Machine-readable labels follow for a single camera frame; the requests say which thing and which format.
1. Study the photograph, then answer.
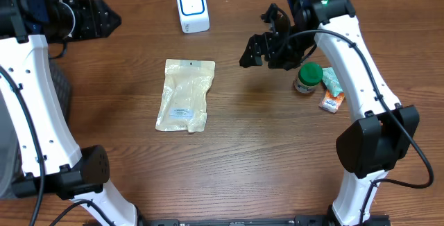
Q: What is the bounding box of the green lid jar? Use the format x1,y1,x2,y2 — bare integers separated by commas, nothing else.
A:
294,62,323,94

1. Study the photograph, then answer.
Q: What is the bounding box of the teal tissue packet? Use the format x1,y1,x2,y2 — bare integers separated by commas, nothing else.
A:
322,67,343,97

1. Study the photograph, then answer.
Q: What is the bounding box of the orange snack packet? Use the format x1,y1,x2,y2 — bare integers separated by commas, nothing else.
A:
318,90,345,114

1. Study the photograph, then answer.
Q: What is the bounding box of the beige paper pouch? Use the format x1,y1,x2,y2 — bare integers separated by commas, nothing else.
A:
155,59,216,133

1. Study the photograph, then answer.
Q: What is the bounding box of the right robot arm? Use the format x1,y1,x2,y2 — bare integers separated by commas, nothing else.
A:
239,0,419,225

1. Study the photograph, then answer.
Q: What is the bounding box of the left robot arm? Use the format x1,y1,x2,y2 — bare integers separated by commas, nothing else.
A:
1,0,144,225

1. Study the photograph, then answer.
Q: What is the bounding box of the white barcode scanner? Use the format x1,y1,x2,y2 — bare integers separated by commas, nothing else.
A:
176,0,210,34

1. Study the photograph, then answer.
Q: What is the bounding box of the grey plastic mesh basket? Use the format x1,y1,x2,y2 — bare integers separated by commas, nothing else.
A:
1,60,71,200

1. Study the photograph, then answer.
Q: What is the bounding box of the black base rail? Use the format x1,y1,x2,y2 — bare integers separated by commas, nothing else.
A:
83,214,393,226

